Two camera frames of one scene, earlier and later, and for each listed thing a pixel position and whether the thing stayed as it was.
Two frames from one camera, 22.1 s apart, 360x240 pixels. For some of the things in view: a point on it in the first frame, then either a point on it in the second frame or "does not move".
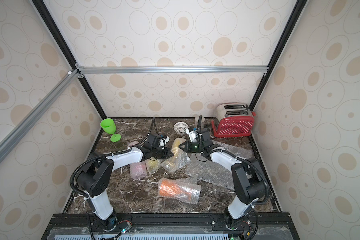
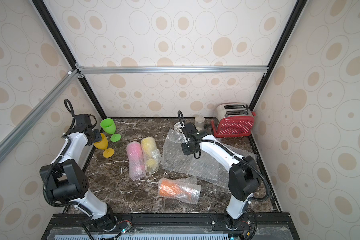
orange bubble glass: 184,191 does not move
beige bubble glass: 178,159 to 103,145
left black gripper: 166,155 to 98,136
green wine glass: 108,126 does not move
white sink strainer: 180,127 does not move
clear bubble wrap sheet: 200,168 does not move
